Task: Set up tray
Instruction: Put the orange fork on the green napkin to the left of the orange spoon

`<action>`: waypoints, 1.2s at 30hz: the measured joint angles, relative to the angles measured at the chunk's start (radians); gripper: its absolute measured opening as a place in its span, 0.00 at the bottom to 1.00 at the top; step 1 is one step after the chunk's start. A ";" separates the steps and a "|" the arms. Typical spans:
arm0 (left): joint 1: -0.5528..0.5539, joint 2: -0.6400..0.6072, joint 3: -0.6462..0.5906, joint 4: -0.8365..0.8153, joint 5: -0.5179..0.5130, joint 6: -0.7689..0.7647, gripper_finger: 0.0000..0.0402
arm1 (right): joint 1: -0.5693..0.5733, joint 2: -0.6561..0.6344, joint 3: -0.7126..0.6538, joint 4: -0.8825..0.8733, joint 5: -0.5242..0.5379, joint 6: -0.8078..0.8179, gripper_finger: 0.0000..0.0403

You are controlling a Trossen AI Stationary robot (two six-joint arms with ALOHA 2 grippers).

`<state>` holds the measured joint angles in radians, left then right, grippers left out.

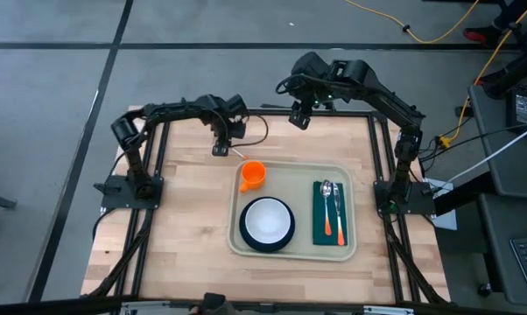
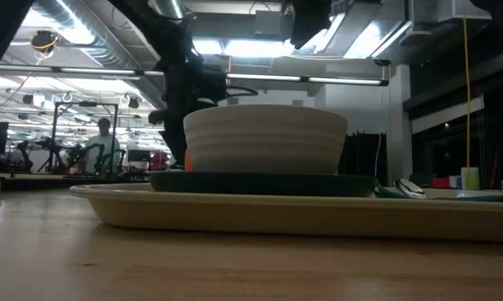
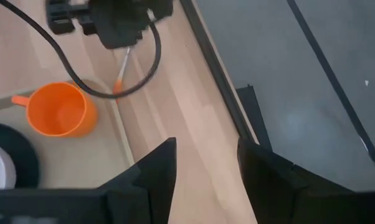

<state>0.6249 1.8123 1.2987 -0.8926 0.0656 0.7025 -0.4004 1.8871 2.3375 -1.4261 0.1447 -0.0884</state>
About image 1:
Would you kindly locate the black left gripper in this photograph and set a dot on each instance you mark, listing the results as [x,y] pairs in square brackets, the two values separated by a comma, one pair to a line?
[226,133]

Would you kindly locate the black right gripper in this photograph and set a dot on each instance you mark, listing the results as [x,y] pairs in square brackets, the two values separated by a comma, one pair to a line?
[305,102]

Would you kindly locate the orange plastic cup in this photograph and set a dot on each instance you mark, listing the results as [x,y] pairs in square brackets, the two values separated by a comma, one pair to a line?
[253,172]

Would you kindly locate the beige plastic tray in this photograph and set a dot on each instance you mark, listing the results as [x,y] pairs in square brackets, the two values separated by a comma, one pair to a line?
[298,175]

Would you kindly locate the white round bowl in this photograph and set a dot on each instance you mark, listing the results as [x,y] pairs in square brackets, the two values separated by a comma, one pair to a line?
[267,221]

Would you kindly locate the dark blue round plate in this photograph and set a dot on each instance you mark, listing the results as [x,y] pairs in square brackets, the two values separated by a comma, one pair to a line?
[246,238]

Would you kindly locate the dark green cloth napkin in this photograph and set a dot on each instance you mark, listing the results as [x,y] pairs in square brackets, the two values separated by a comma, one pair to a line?
[318,219]

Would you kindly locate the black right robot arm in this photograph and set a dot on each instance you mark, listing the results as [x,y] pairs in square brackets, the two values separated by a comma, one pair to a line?
[377,92]

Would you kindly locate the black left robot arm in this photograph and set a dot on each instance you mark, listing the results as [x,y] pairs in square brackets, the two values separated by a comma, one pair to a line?
[171,109]

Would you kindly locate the person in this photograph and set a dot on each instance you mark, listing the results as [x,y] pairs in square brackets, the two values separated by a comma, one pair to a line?
[213,303]

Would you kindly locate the person's shoe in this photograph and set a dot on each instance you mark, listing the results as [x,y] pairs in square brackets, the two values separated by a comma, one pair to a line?
[480,81]
[482,36]

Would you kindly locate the black power adapter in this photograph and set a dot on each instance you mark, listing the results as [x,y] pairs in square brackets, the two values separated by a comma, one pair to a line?
[524,107]

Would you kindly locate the dark grey side desk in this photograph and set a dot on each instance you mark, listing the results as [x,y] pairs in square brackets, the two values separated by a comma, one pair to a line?
[517,175]

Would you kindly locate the black caster wheel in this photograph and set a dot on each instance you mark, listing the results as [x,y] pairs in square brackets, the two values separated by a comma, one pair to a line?
[484,291]

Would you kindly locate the black aluminium table frame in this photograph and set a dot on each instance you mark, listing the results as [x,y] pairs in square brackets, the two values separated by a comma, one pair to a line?
[355,113]

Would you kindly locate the silver metal bracket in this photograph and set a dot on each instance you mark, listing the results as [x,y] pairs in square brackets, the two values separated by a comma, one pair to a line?
[388,310]
[145,308]

